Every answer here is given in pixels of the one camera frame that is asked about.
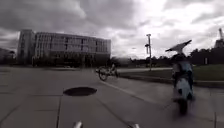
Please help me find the tall pole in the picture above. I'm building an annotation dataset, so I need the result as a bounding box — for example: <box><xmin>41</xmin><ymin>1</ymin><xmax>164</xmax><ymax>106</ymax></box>
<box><xmin>144</xmin><ymin>33</ymin><xmax>153</xmax><ymax>72</ymax></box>

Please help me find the dark round manhole cover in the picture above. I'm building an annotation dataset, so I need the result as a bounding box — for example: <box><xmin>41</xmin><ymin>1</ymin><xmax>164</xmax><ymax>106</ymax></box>
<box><xmin>62</xmin><ymin>86</ymin><xmax>98</xmax><ymax>98</ymax></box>

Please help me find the grey multi-storey building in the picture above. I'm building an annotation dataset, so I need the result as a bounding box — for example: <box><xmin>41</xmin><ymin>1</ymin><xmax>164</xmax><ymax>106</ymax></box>
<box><xmin>16</xmin><ymin>29</ymin><xmax>112</xmax><ymax>68</ymax></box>

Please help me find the grass strip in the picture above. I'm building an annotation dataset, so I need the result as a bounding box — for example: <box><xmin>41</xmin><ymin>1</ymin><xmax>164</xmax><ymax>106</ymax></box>
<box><xmin>119</xmin><ymin>63</ymin><xmax>224</xmax><ymax>82</ymax></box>

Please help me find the row of dark trees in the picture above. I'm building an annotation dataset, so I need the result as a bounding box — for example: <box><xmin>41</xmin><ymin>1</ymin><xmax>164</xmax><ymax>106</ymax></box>
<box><xmin>111</xmin><ymin>46</ymin><xmax>224</xmax><ymax>68</ymax></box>

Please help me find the grey kerb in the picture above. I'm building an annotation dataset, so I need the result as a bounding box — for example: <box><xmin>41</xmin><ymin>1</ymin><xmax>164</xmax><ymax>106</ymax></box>
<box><xmin>118</xmin><ymin>74</ymin><xmax>224</xmax><ymax>89</ymax></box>

